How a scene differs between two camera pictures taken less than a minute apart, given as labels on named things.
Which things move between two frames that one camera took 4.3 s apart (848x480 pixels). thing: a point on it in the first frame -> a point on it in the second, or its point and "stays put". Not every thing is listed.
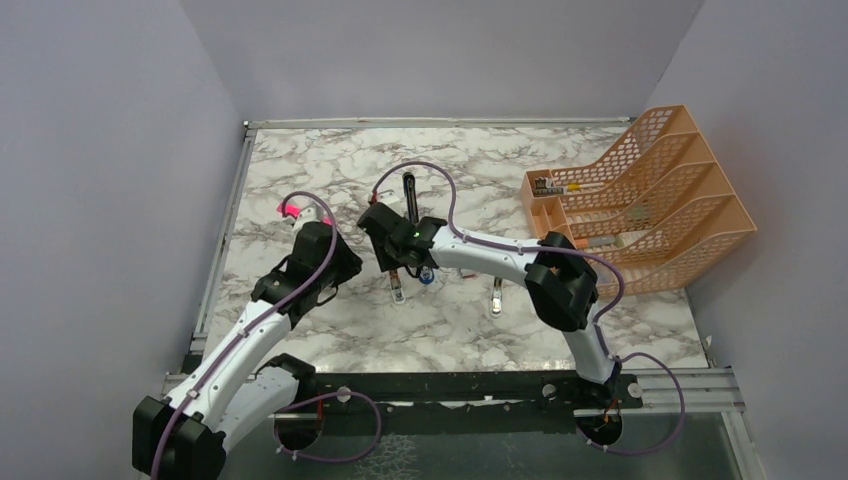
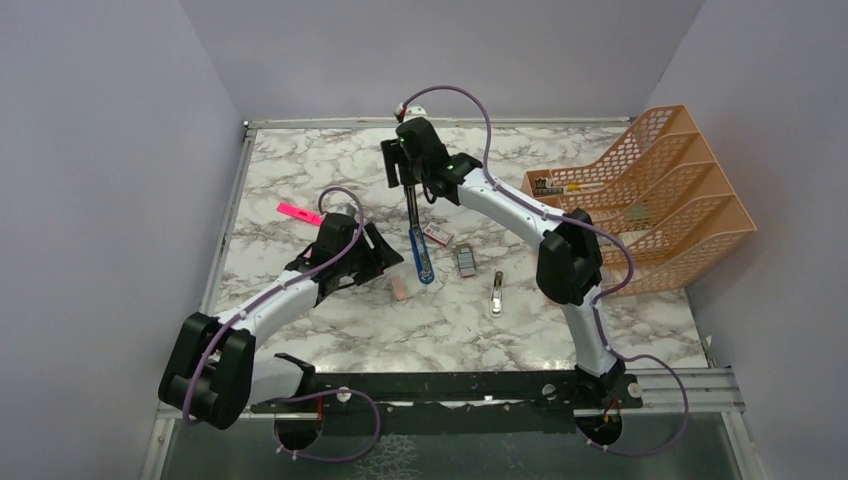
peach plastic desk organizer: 648,215 stays put
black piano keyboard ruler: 544,186 stays put
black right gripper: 386,263 -> 393,153
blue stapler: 427,275 stays put
